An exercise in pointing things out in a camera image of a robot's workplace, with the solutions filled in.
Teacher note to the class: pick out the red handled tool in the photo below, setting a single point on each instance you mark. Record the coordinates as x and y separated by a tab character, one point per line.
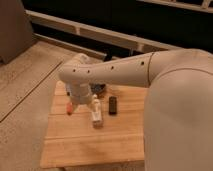
69	108

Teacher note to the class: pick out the white window railing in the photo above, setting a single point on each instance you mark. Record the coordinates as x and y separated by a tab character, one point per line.
90	39

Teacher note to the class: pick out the white plastic bottle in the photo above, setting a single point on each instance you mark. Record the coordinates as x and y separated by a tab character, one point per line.
96	112

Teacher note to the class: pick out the grey upholstered chair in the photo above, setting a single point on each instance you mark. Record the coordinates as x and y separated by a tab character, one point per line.
16	33

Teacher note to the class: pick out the black rectangular block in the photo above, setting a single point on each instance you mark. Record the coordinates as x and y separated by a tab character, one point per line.
112	105

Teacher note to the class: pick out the wooden table board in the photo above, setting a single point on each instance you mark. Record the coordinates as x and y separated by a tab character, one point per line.
72	140

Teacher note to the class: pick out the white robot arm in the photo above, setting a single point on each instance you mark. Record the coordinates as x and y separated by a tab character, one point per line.
178	109

